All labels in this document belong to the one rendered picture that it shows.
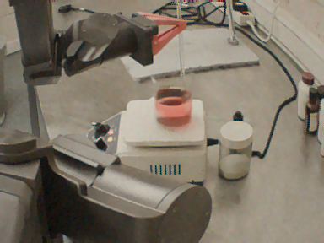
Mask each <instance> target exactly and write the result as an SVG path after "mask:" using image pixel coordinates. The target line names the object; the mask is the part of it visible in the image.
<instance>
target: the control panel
mask: <svg viewBox="0 0 324 243"><path fill-rule="evenodd" d="M121 118H122V114H121V113H120V114H118V115H116V116H113V117H112V118H111V119H109V120H107V121H105V122H104V123H102V124H103V125H105V124H108V125H109V126H110V127H111V129H110V131H112V133H110V134H109V131H108V133H107V134H106V135H105V136H104V137H102V138H103V140H104V141H105V142H106V144H107V145H108V149H107V150H106V152H107V153H110V154H116V153H117V151H116V150H117V144H118V137H119V132H120V125H121ZM110 137H112V139H111V140H110V141H108V138H110ZM87 138H90V139H91V140H92V141H93V142H94V141H95V140H97V139H96V138H95V128H93V129H91V130H90V131H88V135H87Z"/></svg>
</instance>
